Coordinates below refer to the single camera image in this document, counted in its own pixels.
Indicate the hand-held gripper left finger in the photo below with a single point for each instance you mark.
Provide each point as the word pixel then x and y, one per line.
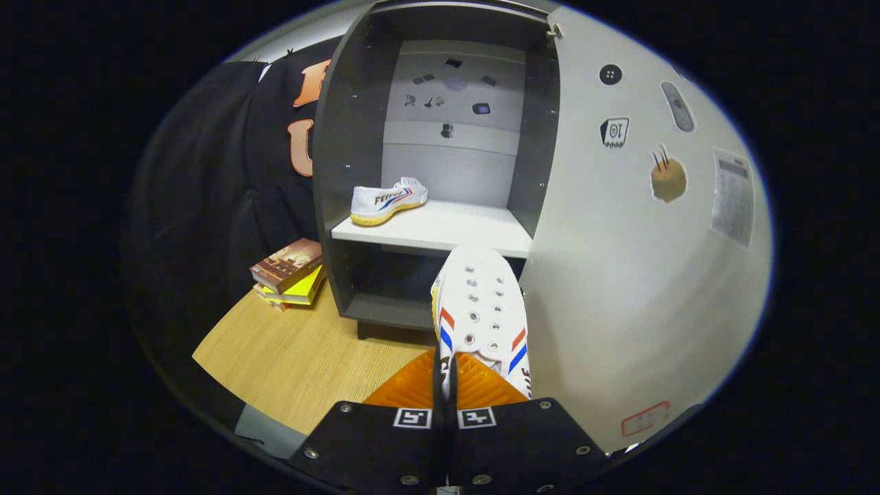
pixel 371 440

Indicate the brown cover book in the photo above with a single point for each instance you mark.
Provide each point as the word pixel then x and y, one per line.
pixel 289 265

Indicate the white striped canvas shoe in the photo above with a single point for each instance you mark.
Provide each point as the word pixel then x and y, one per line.
pixel 375 206
pixel 481 302

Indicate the dark grey shoe cabinet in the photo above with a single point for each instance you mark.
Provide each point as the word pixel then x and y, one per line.
pixel 357 124

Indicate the black backdrop cloth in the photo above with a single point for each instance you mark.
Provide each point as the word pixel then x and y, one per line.
pixel 206 206

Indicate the yellow cover book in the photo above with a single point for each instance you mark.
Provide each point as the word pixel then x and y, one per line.
pixel 306 289

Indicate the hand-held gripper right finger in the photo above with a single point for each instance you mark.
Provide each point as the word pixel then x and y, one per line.
pixel 522 440

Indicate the beige shoe cabinet door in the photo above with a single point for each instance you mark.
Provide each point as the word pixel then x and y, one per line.
pixel 605 275

